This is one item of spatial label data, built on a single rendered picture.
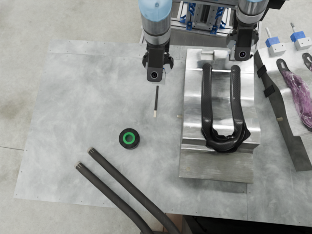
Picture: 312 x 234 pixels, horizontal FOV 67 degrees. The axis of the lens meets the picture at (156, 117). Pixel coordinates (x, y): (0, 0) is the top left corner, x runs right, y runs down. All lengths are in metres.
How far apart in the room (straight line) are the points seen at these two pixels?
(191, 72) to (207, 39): 0.93
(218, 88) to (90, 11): 1.66
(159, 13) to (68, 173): 0.69
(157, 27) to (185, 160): 0.48
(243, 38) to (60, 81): 0.75
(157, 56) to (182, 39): 1.13
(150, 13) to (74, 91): 0.60
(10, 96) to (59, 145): 1.26
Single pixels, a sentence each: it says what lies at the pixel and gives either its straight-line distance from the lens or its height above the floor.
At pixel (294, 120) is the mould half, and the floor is 0.87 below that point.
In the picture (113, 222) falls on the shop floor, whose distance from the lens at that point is 1.78.
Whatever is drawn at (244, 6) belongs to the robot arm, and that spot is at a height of 1.21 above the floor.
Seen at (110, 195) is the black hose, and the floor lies 0.86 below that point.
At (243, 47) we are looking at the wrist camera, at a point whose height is 1.07.
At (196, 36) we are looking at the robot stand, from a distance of 1.86.
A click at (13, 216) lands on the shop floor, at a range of 2.05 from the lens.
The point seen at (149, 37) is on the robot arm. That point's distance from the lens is 0.66.
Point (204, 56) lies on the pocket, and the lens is 1.01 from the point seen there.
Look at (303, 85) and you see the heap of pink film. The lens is 1.02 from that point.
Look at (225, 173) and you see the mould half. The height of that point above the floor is 0.86.
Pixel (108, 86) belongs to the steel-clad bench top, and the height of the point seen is 0.80.
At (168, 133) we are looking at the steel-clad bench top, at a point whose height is 0.80.
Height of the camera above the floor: 1.73
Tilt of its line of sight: 74 degrees down
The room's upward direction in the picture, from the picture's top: 9 degrees counter-clockwise
